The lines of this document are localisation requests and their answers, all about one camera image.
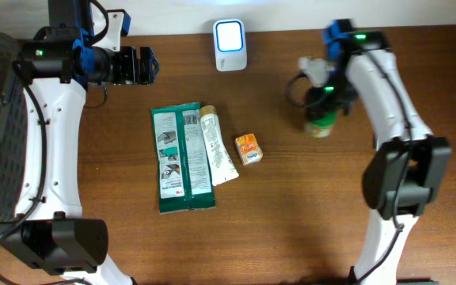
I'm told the green lid jar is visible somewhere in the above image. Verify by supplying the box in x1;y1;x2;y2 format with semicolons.
304;112;336;139

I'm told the orange tissue pack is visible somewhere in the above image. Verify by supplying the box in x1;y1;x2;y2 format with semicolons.
234;133;263;165

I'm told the white cream tube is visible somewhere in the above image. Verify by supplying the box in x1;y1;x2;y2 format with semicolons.
199;105;239;186

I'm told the green wipes packet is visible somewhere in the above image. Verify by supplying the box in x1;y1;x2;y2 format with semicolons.
151;102;215;215

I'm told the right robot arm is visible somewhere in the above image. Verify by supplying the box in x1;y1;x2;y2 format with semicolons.
296;19;452;284

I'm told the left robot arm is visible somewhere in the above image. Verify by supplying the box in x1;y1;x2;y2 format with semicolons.
0;1;159;284

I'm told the white barcode scanner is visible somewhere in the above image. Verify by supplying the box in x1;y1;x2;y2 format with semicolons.
212;19;248;72

